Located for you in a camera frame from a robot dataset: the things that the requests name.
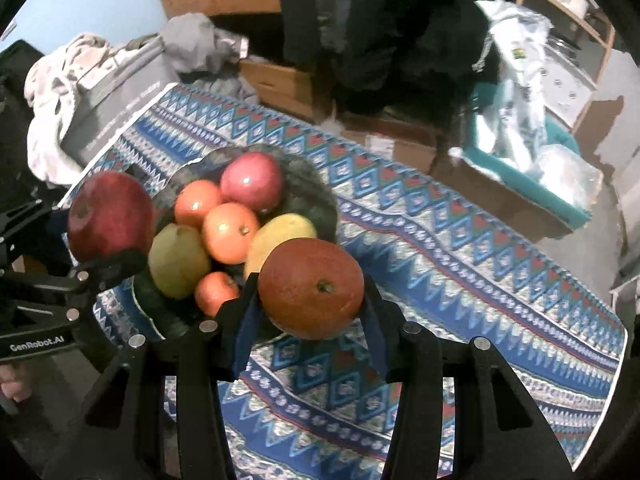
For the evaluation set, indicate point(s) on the small orange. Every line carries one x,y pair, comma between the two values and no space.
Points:
215,292
197,202

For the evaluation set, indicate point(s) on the grey clothing pile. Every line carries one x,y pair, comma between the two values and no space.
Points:
195,45

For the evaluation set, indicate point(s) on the metal pot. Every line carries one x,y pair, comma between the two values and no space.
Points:
565,44

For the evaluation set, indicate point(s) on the pale pink robe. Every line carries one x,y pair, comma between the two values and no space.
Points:
45,135

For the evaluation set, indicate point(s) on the black hooded coat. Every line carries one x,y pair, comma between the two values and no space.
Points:
400,25

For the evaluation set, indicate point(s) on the yellow mango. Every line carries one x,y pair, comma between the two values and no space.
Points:
285,230

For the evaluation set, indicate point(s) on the wooden wardrobe drawer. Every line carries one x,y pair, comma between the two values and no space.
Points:
280,85

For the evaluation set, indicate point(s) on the white shoe rack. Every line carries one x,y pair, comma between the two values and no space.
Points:
625,290

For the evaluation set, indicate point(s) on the small cardboard box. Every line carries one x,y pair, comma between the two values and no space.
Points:
400,152

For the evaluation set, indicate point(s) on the dark green glass plate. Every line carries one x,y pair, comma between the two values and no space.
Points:
310,195

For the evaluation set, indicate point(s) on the blue patterned tablecloth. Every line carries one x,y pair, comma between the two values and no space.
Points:
450,260

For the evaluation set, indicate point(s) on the teal plastic bin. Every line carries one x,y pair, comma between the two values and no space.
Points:
560,210

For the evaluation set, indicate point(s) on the white plant-print bag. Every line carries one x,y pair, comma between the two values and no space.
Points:
520,85

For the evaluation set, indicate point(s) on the pink red apple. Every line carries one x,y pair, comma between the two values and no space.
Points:
252,180

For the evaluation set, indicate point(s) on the red mango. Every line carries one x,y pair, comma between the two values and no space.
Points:
310,287

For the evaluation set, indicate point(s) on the person's left hand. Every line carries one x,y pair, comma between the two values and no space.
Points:
14,385

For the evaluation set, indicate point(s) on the wooden shelf rack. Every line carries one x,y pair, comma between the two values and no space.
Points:
607,45

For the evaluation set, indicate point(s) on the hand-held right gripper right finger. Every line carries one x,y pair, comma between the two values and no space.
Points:
377,342

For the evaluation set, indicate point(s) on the clear plastic bag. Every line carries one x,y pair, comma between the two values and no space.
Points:
570,175

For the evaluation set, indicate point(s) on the large cardboard box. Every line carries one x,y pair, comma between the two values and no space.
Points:
500,195

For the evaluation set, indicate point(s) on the black bag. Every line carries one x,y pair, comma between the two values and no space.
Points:
20,110

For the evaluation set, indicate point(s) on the dark red apple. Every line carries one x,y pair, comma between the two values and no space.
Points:
110,215

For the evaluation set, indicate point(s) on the green pear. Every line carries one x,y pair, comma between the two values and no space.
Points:
177,260

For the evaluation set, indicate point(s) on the large orange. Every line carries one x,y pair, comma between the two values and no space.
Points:
230,232

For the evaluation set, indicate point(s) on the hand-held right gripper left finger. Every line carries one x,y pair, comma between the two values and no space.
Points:
245,332

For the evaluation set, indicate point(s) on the grey fabric storage bag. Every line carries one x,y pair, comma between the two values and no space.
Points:
115,110

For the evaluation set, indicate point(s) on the white drawer box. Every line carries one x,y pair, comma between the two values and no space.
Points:
570,85

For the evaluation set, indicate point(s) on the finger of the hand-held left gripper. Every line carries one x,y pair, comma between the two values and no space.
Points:
30,215
115,267

